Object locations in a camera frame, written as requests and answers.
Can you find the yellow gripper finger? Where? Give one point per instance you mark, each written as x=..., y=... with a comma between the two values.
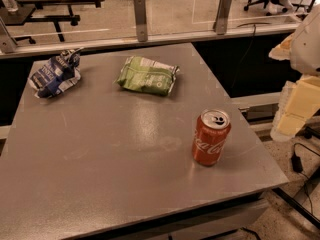
x=298, y=102
x=283, y=50

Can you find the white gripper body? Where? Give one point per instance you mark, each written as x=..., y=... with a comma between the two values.
x=308, y=49

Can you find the green jalapeno chip bag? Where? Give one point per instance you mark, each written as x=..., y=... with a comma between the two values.
x=140, y=74

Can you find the blue chip bag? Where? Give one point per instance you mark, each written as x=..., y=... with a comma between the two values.
x=57, y=75

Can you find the red Coca-Cola can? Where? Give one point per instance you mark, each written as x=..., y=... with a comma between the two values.
x=212, y=129

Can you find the black background table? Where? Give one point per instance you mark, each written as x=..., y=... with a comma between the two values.
x=57, y=19

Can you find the black side table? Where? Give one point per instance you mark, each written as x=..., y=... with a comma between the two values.
x=18, y=18

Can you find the right metal glass bracket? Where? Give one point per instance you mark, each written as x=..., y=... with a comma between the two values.
x=221, y=22

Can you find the metal glass bracket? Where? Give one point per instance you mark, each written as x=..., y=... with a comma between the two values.
x=141, y=20
x=221, y=22
x=7, y=42

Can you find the middle metal glass bracket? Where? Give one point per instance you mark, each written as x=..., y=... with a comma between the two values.
x=141, y=20

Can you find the left metal glass bracket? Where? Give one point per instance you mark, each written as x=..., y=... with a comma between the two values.
x=7, y=42

